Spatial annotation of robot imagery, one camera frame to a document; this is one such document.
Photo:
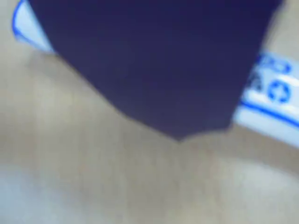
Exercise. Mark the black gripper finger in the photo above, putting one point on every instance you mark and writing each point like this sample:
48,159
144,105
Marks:
151,58

